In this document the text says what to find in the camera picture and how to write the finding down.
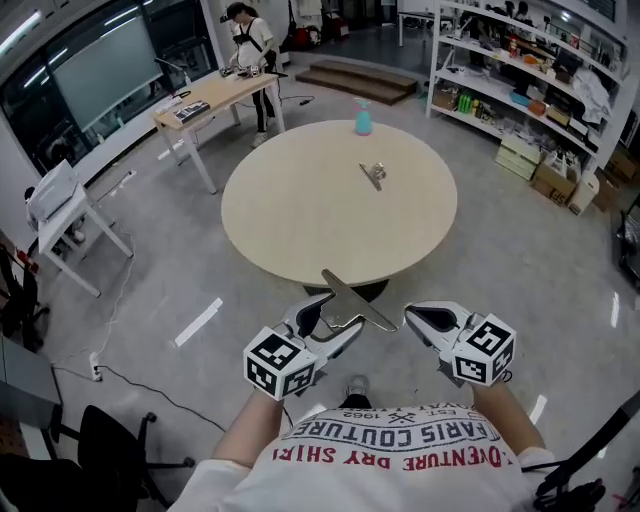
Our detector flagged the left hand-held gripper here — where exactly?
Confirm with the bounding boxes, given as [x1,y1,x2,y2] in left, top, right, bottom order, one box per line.
[243,293,364,402]

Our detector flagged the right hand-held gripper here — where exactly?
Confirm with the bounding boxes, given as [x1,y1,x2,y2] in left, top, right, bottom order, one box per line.
[403,299,518,389]

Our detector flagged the metal clip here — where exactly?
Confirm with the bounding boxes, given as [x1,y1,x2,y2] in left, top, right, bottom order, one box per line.
[321,268,399,333]
[358,160,389,194]

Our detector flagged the person's right forearm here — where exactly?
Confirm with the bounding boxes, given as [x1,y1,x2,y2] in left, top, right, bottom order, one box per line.
[469,382,547,454]

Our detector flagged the person's left forearm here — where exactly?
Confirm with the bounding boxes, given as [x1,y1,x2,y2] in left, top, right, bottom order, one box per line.
[212,389,296,462]

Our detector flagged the person's grey shoe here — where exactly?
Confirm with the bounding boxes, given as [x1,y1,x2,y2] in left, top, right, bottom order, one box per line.
[345,375,372,400]

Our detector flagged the person's black trousers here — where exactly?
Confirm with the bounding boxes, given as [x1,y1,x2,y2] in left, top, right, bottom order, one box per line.
[339,393,374,412]

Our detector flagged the round wooden table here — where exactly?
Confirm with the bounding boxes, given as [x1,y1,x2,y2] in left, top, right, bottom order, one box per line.
[221,119,459,302]

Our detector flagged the person's white printed t-shirt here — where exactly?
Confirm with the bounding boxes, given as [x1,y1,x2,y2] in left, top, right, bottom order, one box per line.
[167,402,557,512]

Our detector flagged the brown cardboard box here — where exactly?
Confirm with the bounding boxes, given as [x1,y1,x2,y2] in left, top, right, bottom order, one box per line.
[530,162,582,207]

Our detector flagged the pale green stacked crates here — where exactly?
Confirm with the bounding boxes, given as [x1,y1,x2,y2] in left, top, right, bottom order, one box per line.
[494,134,544,182]

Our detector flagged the white house-shaped box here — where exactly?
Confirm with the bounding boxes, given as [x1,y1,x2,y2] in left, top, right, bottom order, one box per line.
[569,172,601,217]

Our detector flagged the teal spray bottle pink nozzle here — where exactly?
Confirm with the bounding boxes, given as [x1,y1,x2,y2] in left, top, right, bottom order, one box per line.
[352,97,375,137]

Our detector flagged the black stand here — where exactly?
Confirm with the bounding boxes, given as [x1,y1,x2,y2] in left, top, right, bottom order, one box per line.
[534,399,640,512]

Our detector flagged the black office chair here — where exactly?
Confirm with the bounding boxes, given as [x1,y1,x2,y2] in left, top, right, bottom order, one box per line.
[0,403,197,512]

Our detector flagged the brown wooden steps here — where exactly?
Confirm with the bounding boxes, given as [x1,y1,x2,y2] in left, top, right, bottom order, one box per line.
[294,58,419,106]

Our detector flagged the black and white keyboard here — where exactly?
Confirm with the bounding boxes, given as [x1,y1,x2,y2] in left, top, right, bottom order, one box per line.
[173,101,210,125]

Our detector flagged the rectangular wooden desk white legs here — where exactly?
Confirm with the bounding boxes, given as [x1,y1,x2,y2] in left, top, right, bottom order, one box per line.
[152,72,287,195]

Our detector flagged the white shelf unit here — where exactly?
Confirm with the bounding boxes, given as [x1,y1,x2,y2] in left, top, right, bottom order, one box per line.
[425,0,629,172]

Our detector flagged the small white table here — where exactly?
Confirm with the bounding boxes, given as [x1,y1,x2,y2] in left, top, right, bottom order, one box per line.
[37,187,136,299]

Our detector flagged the grey cabinet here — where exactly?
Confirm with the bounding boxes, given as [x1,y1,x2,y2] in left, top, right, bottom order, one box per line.
[0,333,64,417]

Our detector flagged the black folding chair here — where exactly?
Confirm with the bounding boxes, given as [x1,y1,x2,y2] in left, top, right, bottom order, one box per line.
[0,244,52,352]

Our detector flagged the grey projection screen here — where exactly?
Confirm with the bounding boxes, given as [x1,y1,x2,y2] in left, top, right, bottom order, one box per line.
[52,12,164,133]

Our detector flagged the black floor cable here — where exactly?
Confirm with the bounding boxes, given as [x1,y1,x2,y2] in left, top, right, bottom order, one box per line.
[52,364,227,432]

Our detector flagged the white floor cable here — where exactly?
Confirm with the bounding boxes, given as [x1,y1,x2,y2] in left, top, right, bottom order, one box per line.
[49,234,137,369]

